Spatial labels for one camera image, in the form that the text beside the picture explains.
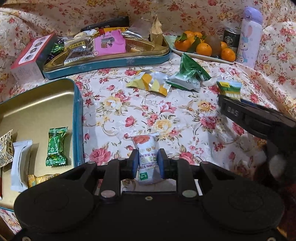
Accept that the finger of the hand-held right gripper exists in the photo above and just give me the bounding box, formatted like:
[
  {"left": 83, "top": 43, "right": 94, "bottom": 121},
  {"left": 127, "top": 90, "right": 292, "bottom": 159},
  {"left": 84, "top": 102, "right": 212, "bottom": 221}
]
[
  {"left": 218, "top": 95, "right": 278, "bottom": 119},
  {"left": 240, "top": 99, "right": 296, "bottom": 122}
]

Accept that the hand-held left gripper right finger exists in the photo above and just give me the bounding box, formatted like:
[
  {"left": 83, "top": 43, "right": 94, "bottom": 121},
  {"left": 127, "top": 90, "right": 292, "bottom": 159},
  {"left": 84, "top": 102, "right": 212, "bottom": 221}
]
[{"left": 157, "top": 148, "right": 241, "bottom": 199}]

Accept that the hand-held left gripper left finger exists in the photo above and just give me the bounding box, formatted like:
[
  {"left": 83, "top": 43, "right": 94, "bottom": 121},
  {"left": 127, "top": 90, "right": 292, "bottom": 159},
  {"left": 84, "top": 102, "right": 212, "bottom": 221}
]
[{"left": 55, "top": 149, "right": 139, "bottom": 199}]

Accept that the green pea snack packet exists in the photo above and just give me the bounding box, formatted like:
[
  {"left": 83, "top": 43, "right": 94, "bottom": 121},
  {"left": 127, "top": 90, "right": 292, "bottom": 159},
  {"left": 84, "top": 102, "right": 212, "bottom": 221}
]
[{"left": 216, "top": 81, "right": 243, "bottom": 101}]

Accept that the white and orange snack packet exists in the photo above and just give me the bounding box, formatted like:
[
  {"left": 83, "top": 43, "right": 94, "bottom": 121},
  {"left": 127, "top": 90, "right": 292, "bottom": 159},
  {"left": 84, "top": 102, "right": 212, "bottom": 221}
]
[{"left": 131, "top": 135, "right": 161, "bottom": 185}]

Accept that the gold foil candy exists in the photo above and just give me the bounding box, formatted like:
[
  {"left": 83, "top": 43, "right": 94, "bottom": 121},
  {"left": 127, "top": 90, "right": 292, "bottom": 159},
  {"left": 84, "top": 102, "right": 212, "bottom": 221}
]
[{"left": 28, "top": 174, "right": 60, "bottom": 188}]

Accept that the slim white snack packet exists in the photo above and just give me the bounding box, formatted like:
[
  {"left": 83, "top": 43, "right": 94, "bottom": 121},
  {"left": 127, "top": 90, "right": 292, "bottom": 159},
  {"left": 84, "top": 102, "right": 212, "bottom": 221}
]
[{"left": 11, "top": 140, "right": 33, "bottom": 192}]

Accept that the brown patterned snack packet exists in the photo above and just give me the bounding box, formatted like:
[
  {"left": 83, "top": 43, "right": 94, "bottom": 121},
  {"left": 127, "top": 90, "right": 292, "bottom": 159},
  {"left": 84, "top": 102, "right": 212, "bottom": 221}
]
[{"left": 0, "top": 130, "right": 14, "bottom": 168}]

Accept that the blue tin tray with snacks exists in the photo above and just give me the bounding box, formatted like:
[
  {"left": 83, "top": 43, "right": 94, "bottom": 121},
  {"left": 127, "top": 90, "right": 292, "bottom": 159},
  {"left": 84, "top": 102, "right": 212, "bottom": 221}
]
[{"left": 42, "top": 35, "right": 171, "bottom": 80}]

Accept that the pale green fruit plate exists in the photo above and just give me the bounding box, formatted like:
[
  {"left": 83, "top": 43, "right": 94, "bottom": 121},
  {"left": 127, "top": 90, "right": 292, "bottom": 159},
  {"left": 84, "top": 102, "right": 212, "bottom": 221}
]
[{"left": 165, "top": 35, "right": 237, "bottom": 65}]

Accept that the floral tablecloth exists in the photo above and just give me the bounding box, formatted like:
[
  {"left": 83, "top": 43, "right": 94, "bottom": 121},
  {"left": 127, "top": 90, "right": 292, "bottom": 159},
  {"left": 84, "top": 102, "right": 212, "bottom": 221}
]
[{"left": 0, "top": 0, "right": 296, "bottom": 232}]

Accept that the green and white leaf packet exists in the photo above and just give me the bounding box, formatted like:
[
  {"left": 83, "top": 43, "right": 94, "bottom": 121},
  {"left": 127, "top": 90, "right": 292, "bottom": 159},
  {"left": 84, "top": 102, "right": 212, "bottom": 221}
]
[{"left": 165, "top": 53, "right": 211, "bottom": 91}]

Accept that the brown kiwi fruit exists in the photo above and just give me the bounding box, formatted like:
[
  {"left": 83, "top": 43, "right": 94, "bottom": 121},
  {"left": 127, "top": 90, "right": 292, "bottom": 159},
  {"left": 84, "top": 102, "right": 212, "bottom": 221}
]
[{"left": 205, "top": 35, "right": 222, "bottom": 56}]

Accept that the dark coffee can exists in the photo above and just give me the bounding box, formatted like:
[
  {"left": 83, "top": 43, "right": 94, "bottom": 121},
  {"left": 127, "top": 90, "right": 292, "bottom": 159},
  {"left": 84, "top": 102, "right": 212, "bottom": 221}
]
[{"left": 223, "top": 27, "right": 241, "bottom": 54}]

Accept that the purple and white thermos bottle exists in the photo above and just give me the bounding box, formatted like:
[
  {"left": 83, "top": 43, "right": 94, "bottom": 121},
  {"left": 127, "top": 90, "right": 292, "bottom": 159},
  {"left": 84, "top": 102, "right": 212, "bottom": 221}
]
[{"left": 236, "top": 6, "right": 263, "bottom": 69}]

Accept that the yellow and silver snack packet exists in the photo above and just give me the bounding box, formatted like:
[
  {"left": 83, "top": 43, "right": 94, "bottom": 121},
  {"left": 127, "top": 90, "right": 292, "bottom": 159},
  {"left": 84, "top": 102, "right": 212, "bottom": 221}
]
[{"left": 127, "top": 70, "right": 172, "bottom": 97}]

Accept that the brown paper snack packet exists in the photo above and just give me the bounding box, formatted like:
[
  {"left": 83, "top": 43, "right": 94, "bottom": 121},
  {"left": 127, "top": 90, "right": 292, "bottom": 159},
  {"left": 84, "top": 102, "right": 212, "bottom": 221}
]
[{"left": 149, "top": 15, "right": 164, "bottom": 44}]

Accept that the clear plastic snack packet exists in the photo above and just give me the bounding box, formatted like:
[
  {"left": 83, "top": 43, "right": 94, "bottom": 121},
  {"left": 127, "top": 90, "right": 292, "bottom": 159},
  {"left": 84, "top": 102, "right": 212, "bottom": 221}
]
[{"left": 121, "top": 20, "right": 153, "bottom": 41}]

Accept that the clear packet with dark biscuit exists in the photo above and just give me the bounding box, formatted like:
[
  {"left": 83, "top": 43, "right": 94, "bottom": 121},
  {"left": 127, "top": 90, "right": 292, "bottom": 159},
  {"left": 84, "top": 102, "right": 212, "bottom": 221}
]
[{"left": 64, "top": 50, "right": 95, "bottom": 65}]

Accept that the pink snack packet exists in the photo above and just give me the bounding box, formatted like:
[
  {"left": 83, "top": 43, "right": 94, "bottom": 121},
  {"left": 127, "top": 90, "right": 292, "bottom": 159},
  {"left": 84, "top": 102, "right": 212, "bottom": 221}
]
[{"left": 94, "top": 30, "right": 127, "bottom": 56}]

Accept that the yellow label walnut packet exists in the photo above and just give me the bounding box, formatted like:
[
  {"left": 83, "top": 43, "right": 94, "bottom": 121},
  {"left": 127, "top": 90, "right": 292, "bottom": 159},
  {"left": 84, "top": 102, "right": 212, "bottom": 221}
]
[{"left": 63, "top": 38, "right": 91, "bottom": 53}]

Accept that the red and yellow snack packet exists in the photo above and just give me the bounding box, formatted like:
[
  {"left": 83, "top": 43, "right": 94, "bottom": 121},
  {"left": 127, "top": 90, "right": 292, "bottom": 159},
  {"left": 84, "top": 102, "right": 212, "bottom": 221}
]
[{"left": 99, "top": 27, "right": 130, "bottom": 34}]

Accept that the cream white candy packet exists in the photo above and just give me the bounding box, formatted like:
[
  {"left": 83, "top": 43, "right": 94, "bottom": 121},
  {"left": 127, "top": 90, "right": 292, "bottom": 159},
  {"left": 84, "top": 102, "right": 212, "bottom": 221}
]
[{"left": 74, "top": 30, "right": 99, "bottom": 39}]

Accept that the small green foil candy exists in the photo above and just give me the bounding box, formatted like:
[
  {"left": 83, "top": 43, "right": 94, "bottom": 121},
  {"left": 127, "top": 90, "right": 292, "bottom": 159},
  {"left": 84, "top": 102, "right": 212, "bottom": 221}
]
[{"left": 51, "top": 43, "right": 65, "bottom": 55}]

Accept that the red and white carton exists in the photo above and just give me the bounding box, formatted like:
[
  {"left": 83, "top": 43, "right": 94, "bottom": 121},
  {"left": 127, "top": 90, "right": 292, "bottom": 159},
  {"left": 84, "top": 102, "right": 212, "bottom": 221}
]
[{"left": 10, "top": 32, "right": 58, "bottom": 84}]

